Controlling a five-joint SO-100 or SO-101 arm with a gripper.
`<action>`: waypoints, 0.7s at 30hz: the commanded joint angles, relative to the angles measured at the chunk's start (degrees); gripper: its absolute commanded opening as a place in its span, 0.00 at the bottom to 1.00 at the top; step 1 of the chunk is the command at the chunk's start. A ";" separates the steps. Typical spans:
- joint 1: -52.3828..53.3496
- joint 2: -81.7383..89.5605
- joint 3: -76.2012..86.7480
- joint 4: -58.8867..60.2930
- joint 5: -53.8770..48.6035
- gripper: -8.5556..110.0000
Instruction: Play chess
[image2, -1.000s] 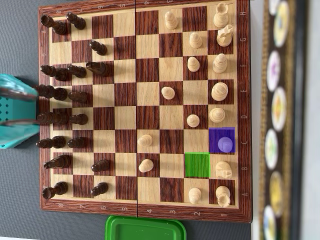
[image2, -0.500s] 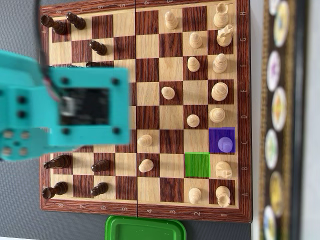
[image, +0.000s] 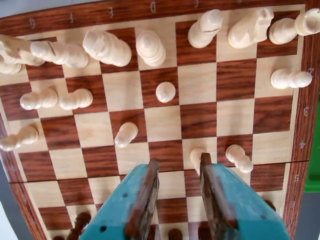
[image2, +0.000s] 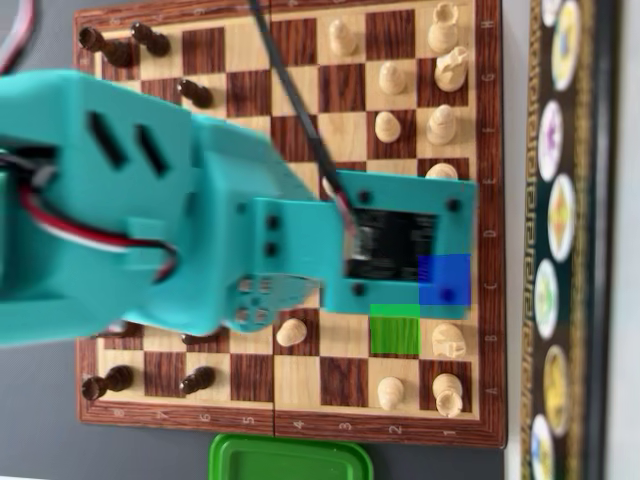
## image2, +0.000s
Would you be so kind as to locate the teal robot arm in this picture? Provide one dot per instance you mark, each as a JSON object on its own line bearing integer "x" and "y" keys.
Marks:
{"x": 75, "y": 125}

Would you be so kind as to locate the pale wooden chess king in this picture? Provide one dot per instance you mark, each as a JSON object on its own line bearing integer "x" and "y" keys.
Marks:
{"x": 442, "y": 172}

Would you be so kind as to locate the pale wooden chess pawn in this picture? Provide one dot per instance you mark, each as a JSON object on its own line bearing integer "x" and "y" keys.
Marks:
{"x": 390, "y": 392}
{"x": 386, "y": 126}
{"x": 291, "y": 331}
{"x": 392, "y": 77}
{"x": 342, "y": 37}

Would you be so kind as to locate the pale wooden chess bishop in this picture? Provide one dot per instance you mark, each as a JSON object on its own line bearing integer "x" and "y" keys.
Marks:
{"x": 441, "y": 125}

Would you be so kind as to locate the pale wooden chess knight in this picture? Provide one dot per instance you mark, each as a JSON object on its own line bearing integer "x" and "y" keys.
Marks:
{"x": 447, "y": 340}
{"x": 451, "y": 69}

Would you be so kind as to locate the pale wooden chess rook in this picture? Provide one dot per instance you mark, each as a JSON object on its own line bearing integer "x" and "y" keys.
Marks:
{"x": 442, "y": 30}
{"x": 446, "y": 395}

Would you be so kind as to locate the wooden chess board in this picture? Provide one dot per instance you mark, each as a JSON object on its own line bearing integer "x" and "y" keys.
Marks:
{"x": 295, "y": 385}

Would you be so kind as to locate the dark brown chess pawn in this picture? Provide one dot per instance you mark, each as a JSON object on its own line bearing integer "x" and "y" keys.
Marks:
{"x": 155, "y": 42}
{"x": 198, "y": 380}
{"x": 200, "y": 339}
{"x": 196, "y": 93}

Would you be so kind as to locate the dark brown chess rook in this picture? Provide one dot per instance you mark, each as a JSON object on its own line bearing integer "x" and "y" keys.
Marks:
{"x": 115, "y": 52}
{"x": 110, "y": 381}

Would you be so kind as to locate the black gold ornamented box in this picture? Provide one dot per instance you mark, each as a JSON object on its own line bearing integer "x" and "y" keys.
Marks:
{"x": 585, "y": 125}

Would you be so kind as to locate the green plastic tray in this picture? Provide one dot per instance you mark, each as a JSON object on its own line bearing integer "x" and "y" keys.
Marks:
{"x": 290, "y": 460}

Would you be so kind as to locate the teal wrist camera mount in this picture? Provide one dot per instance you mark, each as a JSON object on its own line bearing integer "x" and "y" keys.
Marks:
{"x": 280, "y": 300}

